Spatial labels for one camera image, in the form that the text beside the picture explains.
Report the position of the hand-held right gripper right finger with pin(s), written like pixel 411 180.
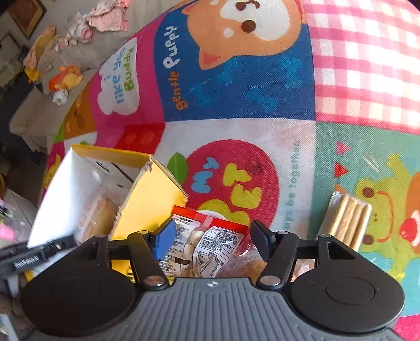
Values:
pixel 260 237

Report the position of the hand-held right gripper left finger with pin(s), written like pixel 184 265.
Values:
pixel 165 241

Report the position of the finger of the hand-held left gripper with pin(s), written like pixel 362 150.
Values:
pixel 36 257

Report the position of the red clear snack packet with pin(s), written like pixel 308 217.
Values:
pixel 203 242

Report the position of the yellow cardboard box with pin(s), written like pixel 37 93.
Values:
pixel 154 200

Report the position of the biscuit stick packet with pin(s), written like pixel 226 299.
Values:
pixel 347 219

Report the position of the pink plastic item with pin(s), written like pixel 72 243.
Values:
pixel 6 231

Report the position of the clear wafer snack packet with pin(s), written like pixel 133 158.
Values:
pixel 98 210

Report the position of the colourful cartoon play mat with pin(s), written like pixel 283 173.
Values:
pixel 262 131

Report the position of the orange plush toy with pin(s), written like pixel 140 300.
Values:
pixel 65 80

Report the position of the small yellow toy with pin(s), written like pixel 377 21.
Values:
pixel 32 74

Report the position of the yellow pink cloth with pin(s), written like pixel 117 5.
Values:
pixel 41 46

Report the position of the small pink white garment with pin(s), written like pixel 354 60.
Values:
pixel 80 32

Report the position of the pink patterned garment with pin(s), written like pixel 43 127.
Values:
pixel 108 14

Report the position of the wooden picture frame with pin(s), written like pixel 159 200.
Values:
pixel 26 14

